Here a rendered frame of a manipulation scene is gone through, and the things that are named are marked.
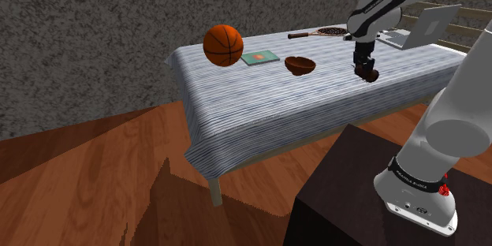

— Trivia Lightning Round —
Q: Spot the small round brown object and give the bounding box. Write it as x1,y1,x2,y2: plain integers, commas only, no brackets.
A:
355,65,380,84

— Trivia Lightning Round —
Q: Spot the brown tennis racket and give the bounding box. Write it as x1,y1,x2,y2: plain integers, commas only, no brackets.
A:
287,26,349,40

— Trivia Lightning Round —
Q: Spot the brown bowl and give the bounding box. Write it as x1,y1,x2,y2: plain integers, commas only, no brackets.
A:
284,55,317,77

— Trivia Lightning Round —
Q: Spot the grey laptop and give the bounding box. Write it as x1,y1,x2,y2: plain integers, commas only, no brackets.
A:
376,4,462,51

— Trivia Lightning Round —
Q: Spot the teal book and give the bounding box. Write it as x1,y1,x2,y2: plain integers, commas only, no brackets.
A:
240,50,281,67

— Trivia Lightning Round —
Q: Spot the bed with striped grey cover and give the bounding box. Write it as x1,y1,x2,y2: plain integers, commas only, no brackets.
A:
164,0,492,207

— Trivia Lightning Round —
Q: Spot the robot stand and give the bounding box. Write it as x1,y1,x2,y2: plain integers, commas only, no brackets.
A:
283,123,492,246

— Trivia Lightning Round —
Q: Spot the orange basketball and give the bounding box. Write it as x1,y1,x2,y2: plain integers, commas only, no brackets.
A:
203,24,244,68

